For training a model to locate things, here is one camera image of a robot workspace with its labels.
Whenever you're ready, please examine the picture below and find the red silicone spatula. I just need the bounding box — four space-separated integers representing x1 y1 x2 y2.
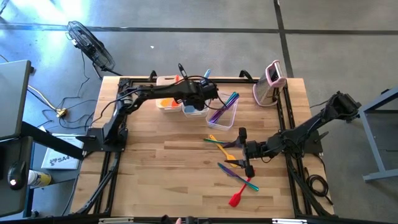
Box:
228 177 253 208

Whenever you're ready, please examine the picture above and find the black side desk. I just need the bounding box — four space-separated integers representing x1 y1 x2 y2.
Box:
0 121 86 218

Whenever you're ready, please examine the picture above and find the white box with label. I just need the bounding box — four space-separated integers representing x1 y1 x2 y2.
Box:
40 133 85 170

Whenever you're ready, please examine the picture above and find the orange silicone spatula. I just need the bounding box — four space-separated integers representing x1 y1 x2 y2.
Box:
170 74 182 108

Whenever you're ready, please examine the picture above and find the silver corner bracket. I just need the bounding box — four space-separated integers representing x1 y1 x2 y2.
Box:
272 218 308 224
98 217 134 224

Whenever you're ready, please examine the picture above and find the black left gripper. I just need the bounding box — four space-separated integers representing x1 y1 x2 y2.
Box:
182 79 220 110

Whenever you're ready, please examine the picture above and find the yellow white spray can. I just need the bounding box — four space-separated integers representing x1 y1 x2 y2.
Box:
27 169 52 189

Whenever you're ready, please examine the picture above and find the grey blue table frame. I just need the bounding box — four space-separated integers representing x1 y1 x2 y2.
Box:
343 88 398 184

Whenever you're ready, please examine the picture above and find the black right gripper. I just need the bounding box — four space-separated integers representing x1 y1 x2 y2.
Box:
222 126 269 179

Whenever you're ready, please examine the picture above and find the metal grater pink handle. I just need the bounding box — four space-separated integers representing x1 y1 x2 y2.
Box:
252 59 287 108

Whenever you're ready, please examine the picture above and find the iridescent rainbow knife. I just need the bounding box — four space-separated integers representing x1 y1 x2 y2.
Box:
217 162 260 192
211 92 240 123
208 95 240 124

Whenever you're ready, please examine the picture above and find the black computer mouse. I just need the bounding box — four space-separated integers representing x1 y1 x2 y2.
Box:
7 160 27 191

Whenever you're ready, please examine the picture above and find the clear plastic bin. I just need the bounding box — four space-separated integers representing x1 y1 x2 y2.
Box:
205 91 241 131

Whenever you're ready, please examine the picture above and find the black fan power cable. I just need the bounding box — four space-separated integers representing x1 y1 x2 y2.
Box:
57 51 94 110

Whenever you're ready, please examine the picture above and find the coiled black cable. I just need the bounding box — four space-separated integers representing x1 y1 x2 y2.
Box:
306 167 334 206

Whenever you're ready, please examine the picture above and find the black floor fan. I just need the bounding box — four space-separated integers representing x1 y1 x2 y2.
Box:
65 20 116 75

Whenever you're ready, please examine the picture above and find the black aluminium rig frame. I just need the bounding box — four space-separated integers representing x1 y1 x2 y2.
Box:
74 70 336 224

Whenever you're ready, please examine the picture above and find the blue silicone spoon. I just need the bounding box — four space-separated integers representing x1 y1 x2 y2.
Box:
185 68 211 113

